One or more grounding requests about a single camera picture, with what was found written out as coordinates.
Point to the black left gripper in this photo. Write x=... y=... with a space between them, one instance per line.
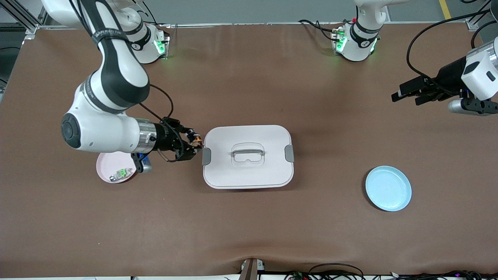
x=449 y=77

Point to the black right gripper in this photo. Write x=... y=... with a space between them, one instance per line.
x=166 y=137

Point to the orange black push-button switch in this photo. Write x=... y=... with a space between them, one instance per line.
x=196 y=140

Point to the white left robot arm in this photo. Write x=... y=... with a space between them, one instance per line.
x=356 y=46

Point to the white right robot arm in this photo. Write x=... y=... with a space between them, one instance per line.
x=116 y=74

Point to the white lidded storage box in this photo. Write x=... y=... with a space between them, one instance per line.
x=249 y=175

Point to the pink round plate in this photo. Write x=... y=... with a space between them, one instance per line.
x=107 y=165

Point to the light blue round plate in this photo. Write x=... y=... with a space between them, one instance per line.
x=388 y=188

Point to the brown table mat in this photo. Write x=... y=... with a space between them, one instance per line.
x=249 y=225

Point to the green push-button switch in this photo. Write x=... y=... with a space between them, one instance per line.
x=122 y=173

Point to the aluminium frame post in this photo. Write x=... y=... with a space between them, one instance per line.
x=30 y=33
x=476 y=24

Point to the table edge clamp bracket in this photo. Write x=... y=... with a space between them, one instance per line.
x=251 y=270

